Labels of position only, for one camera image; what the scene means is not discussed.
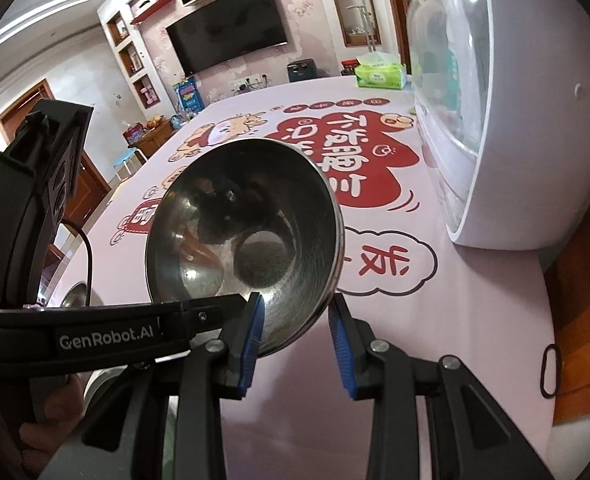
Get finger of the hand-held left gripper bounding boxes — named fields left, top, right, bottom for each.
left=157, top=293, right=252, bottom=345

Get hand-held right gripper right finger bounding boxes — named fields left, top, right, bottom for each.
left=327, top=292, right=566, bottom=480

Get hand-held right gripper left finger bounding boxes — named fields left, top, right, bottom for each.
left=40, top=292, right=266, bottom=480

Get flat-bottomed steel basin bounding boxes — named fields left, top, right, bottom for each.
left=59, top=281, right=90, bottom=309

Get small round steel bowl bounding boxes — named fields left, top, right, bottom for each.
left=145, top=138, right=346, bottom=358

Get person's left hand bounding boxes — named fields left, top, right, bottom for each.
left=18, top=375, right=87, bottom=480

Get brown wooden room door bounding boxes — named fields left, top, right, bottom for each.
left=0, top=78, right=112, bottom=208

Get blue stool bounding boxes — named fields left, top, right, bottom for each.
left=112, top=149, right=143, bottom=181

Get printed pink tablecloth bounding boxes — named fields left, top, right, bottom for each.
left=40, top=75, right=566, bottom=480

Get wooden cabinet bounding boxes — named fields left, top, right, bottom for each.
left=128, top=115, right=186, bottom=163

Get colourful blue box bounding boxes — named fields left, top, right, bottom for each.
left=172, top=77, right=206, bottom=113

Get black elastic band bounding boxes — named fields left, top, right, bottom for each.
left=540, top=345, right=562, bottom=400

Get red floating shelf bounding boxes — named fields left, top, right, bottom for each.
left=131, top=0, right=173, bottom=25

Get orange wooden door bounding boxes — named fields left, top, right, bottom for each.
left=545, top=240, right=590, bottom=431

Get small black appliance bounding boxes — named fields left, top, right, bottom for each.
left=287, top=60, right=321, bottom=83

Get green tissue box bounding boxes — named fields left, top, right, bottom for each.
left=353, top=52, right=408, bottom=90

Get white dish sterilizer cabinet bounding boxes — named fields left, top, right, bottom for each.
left=406, top=0, right=590, bottom=251

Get metal pole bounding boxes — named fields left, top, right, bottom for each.
left=357, top=0, right=377, bottom=53

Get black cable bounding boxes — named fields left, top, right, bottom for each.
left=62, top=219, right=94, bottom=307

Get white wall niche shelves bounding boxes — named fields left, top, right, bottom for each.
left=106, top=10, right=158, bottom=111

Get black wall television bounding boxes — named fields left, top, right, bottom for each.
left=166, top=0, right=289, bottom=76

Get wood-framed wall niche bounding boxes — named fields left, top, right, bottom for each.
left=327, top=0, right=381, bottom=48

